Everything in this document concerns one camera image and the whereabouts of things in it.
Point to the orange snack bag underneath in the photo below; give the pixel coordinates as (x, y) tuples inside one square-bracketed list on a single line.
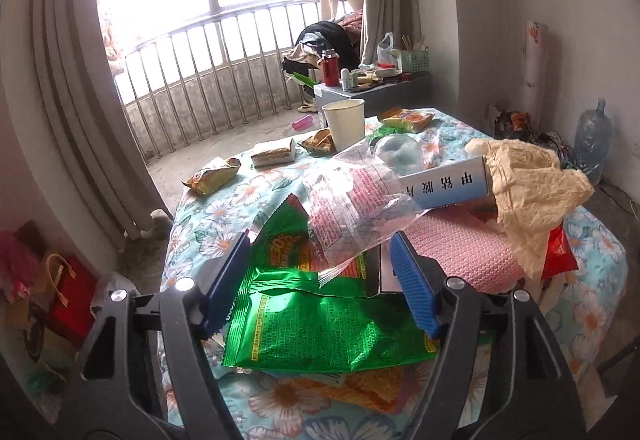
[(377, 390)]

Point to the metal balcony railing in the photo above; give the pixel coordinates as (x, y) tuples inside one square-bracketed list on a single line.
[(215, 74)]

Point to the red snack bag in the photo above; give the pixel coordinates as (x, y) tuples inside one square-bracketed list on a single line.
[(560, 258)]

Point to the blue white medicine box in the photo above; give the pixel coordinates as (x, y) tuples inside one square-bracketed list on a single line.
[(447, 185)]

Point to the clear plastic printed bag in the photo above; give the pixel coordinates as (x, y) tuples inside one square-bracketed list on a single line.
[(354, 202)]

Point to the large clear water jug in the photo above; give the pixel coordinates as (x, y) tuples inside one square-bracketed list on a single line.
[(592, 141)]

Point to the red thermos bottle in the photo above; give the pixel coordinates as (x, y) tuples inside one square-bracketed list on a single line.
[(330, 66)]

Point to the pink plastic bag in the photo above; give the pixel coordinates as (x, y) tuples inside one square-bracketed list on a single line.
[(19, 268)]

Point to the grey low cabinet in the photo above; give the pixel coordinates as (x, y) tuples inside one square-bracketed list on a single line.
[(413, 93)]

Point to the small yellow snack wrapper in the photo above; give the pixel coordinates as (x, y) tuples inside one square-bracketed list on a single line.
[(320, 144)]

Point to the yellow snack wrapper left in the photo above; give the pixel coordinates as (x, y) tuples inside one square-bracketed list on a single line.
[(209, 179)]

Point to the green foil snack bag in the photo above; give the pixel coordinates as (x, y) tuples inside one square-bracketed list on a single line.
[(284, 320)]

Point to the white paper cup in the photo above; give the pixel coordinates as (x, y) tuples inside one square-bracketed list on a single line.
[(346, 122)]

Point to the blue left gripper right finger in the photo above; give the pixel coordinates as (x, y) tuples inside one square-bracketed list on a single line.
[(419, 279)]

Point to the black clothes pile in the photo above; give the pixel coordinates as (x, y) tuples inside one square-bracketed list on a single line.
[(325, 35)]

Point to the pink knitted cloth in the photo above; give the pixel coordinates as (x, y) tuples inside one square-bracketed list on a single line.
[(466, 247)]

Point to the rolled floral wallpaper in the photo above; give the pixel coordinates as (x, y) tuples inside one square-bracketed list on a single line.
[(535, 69)]

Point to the small wrapped cake pack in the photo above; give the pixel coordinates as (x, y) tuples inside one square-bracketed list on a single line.
[(276, 153)]

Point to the red gift bag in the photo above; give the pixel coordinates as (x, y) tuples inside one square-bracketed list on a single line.
[(69, 314)]

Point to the floral light blue quilt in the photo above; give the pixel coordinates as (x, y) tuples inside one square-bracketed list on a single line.
[(579, 308)]

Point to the beige paper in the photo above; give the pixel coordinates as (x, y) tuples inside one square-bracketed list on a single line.
[(533, 195)]

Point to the orange noodle snack packet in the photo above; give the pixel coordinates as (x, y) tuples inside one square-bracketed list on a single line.
[(408, 120)]

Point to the left grey curtain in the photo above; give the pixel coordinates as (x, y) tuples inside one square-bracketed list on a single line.
[(87, 120)]

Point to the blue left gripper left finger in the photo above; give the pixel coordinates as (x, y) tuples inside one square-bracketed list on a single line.
[(219, 280)]

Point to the green plastic basket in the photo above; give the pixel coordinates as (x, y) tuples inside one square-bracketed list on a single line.
[(414, 62)]

